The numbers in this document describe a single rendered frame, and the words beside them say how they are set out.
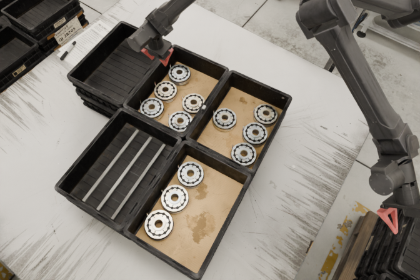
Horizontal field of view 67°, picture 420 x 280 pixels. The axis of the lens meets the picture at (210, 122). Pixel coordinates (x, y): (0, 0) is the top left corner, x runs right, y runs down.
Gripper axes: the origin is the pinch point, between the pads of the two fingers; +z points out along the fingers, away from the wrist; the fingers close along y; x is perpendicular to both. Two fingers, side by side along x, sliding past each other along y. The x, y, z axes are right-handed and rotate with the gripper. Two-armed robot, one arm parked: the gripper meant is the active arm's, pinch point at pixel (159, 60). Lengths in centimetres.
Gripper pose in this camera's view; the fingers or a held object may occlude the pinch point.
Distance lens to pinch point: 128.6
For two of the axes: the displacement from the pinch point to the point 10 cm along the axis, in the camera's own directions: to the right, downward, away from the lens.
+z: -0.1, 4.9, 8.7
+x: 5.0, -7.5, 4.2
